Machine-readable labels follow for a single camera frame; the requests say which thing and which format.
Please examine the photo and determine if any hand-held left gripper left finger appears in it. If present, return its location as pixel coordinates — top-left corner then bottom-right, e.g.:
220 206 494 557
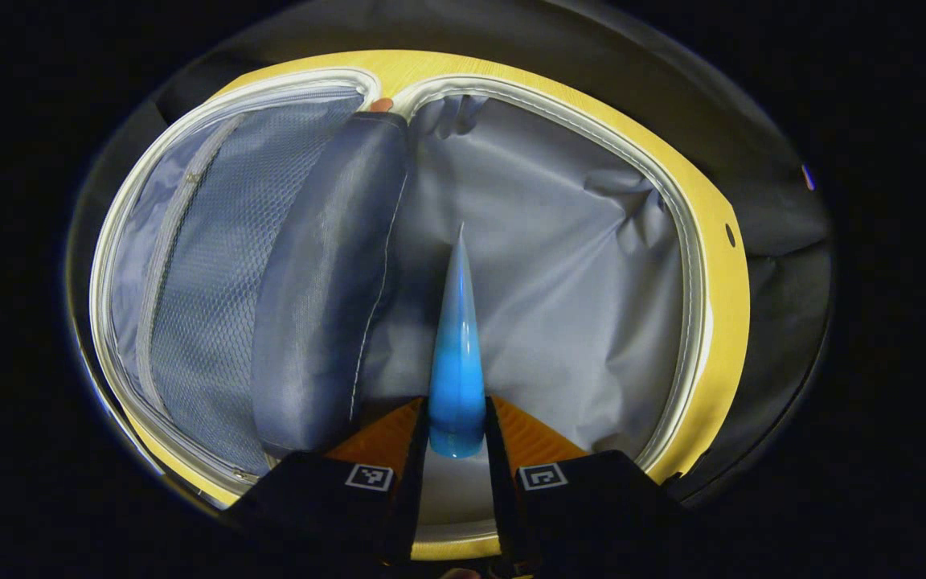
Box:
226 396 430 568

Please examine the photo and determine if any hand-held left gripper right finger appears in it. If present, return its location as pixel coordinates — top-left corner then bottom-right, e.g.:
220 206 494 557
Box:
483 394 701 569

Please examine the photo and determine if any white suitcase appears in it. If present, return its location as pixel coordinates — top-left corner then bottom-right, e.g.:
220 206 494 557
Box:
89 67 713 556

